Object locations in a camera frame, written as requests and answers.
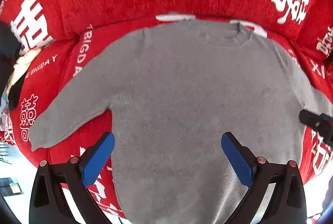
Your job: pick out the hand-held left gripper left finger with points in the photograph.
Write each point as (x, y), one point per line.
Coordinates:
(97, 159)

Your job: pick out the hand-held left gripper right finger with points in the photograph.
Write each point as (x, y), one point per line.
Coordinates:
(238, 159)

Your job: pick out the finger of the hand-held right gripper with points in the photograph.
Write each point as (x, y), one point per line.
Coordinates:
(316, 124)

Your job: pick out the grey knit sweater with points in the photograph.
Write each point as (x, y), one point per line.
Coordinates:
(182, 96)

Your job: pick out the dark framed floor panel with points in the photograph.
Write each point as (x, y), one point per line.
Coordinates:
(10, 186)

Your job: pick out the black metal rack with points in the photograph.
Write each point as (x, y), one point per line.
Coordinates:
(4, 153)

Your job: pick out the black cloth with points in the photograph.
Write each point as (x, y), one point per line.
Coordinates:
(16, 95)

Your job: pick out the patterned white cloth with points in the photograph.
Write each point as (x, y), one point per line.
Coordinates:
(4, 114)

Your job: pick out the dark cloth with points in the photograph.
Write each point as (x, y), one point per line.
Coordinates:
(7, 39)

